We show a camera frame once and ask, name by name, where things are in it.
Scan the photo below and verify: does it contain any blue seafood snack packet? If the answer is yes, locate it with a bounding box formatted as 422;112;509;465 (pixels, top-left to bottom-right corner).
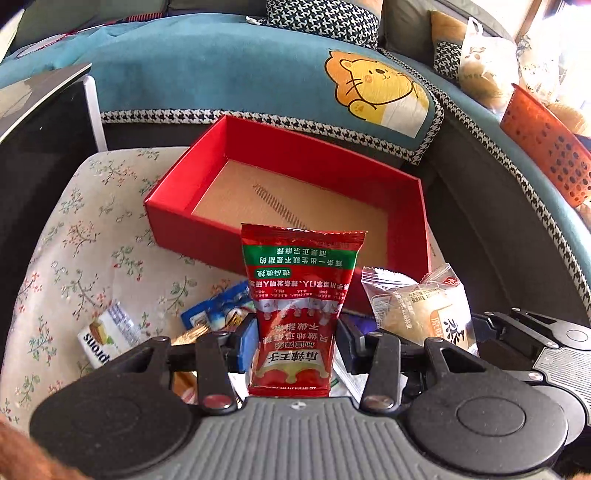
180;280;256;331

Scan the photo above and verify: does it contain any steamed cake clear packet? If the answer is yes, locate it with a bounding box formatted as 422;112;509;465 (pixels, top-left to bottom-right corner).
361;264;478;355

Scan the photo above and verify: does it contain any red jujube snack packet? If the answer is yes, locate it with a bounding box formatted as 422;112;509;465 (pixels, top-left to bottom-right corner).
240;224;366;398

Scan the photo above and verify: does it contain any gold walnut snack packet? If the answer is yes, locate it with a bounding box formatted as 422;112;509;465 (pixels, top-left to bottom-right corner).
171;324;211;404

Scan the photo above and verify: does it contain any red cardboard box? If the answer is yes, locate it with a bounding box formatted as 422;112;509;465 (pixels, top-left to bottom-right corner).
143;114;433;315

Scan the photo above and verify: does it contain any orange plastic basket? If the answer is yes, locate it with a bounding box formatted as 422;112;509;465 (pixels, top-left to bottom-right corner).
500;84;591;207

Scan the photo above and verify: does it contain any white plastic bag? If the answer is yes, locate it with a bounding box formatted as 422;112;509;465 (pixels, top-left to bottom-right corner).
458;17;519;115

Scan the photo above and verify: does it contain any teal lion sofa cover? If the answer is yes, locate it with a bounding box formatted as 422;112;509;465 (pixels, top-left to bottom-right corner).
1;13;590;310

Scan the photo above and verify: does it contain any black glossy side table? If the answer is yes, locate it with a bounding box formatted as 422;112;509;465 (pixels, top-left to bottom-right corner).
1;63;107;351

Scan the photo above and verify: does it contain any small houndstooth orange pillow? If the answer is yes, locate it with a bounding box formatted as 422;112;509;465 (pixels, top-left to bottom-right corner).
430;11;467;84

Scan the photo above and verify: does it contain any grey sofa back cushion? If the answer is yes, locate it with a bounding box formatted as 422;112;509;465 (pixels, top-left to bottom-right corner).
379;0;511;64

